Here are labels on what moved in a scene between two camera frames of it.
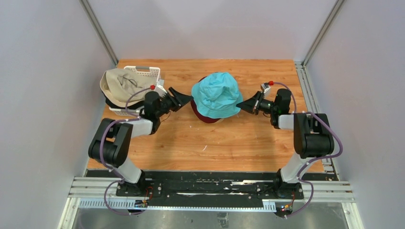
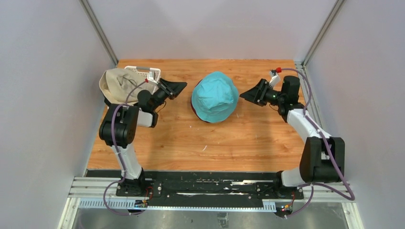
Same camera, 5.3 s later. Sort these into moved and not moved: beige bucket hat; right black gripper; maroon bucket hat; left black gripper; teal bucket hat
Moved: right black gripper; maroon bucket hat; left black gripper
Not moved: beige bucket hat; teal bucket hat
